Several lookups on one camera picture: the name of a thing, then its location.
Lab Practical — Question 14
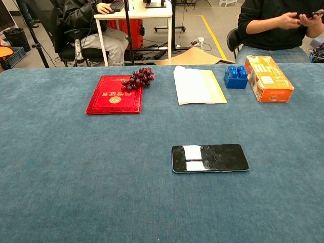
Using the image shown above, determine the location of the black smartphone with blue back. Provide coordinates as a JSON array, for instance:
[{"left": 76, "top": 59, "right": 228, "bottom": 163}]
[{"left": 172, "top": 143, "right": 250, "bottom": 174}]

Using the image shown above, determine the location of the white yellow paper packet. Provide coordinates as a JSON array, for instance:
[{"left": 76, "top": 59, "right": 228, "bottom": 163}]
[{"left": 173, "top": 65, "right": 228, "bottom": 106}]

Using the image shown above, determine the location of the purple grape bunch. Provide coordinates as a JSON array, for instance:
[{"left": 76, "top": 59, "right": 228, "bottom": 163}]
[{"left": 121, "top": 67, "right": 155, "bottom": 92}]

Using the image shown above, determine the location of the red certificate booklet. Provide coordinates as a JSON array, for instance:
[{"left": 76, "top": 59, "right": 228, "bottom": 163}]
[{"left": 85, "top": 74, "right": 144, "bottom": 116}]

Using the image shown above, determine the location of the brown cardboard sheet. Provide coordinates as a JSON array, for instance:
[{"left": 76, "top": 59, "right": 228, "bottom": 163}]
[{"left": 153, "top": 47, "right": 236, "bottom": 65}]

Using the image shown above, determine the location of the blue toy building block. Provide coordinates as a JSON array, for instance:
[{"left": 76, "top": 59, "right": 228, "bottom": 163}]
[{"left": 223, "top": 65, "right": 249, "bottom": 90}]

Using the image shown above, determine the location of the black rolling stand base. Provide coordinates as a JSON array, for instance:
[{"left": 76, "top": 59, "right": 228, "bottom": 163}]
[{"left": 153, "top": 24, "right": 187, "bottom": 33}]

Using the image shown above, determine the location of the blue table cloth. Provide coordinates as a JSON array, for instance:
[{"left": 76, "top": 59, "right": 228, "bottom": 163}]
[{"left": 0, "top": 63, "right": 324, "bottom": 243}]

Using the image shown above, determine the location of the black tripod stand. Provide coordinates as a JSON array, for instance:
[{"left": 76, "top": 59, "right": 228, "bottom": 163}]
[
  {"left": 123, "top": 0, "right": 135, "bottom": 66},
  {"left": 15, "top": 0, "right": 50, "bottom": 68}
]

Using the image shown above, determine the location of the red cabinet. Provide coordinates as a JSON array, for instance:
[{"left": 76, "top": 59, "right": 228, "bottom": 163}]
[{"left": 107, "top": 19, "right": 145, "bottom": 50}]

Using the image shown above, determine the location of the white desk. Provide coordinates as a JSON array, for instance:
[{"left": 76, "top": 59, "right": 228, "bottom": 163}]
[{"left": 93, "top": 0, "right": 173, "bottom": 67}]

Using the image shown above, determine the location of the black office chair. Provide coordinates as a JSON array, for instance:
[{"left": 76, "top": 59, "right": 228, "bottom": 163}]
[{"left": 49, "top": 0, "right": 109, "bottom": 68}]

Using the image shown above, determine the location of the orange cardboard box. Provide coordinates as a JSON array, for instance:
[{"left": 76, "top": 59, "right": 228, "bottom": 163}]
[{"left": 244, "top": 55, "right": 295, "bottom": 103}]

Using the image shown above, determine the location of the black monitor stand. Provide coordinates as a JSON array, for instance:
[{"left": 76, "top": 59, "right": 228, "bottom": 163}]
[{"left": 145, "top": 0, "right": 168, "bottom": 9}]

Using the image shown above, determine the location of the black keyboard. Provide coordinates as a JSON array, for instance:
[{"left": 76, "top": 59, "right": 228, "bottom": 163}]
[{"left": 108, "top": 0, "right": 125, "bottom": 12}]

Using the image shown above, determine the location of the person in black sweater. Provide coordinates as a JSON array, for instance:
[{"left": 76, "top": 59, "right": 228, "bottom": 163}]
[{"left": 234, "top": 0, "right": 324, "bottom": 64}]

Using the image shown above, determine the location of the person in black jacket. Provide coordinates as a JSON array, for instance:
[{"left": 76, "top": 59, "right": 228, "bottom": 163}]
[{"left": 54, "top": 0, "right": 130, "bottom": 67}]

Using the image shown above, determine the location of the blue plastic crate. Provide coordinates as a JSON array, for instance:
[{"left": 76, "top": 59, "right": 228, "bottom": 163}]
[{"left": 5, "top": 47, "right": 27, "bottom": 68}]

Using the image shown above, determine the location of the black waste bin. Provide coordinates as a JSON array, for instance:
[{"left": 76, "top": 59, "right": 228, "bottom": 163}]
[{"left": 3, "top": 27, "right": 31, "bottom": 53}]

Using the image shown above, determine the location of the orange round seat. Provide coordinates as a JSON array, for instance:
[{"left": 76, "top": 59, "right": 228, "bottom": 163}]
[{"left": 0, "top": 45, "right": 15, "bottom": 70}]

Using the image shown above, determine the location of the dark phone in person's hands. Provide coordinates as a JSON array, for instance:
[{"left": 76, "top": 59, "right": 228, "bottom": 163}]
[{"left": 295, "top": 10, "right": 324, "bottom": 19}]

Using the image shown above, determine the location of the blue cable bundle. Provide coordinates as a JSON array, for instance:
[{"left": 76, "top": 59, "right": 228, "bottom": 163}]
[{"left": 310, "top": 37, "right": 324, "bottom": 63}]

